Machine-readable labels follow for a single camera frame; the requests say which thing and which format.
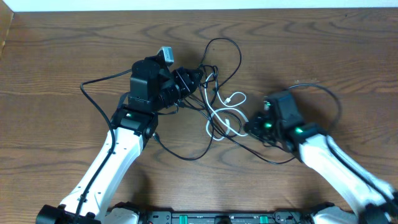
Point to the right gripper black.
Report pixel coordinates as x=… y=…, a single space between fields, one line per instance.
x=251 y=127

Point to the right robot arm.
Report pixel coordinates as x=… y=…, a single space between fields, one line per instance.
x=372 y=200

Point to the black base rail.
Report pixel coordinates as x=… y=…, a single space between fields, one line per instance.
x=224 y=217

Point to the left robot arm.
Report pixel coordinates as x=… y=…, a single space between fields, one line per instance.
x=153 y=87

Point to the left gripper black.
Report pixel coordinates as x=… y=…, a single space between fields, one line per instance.
x=180 y=76

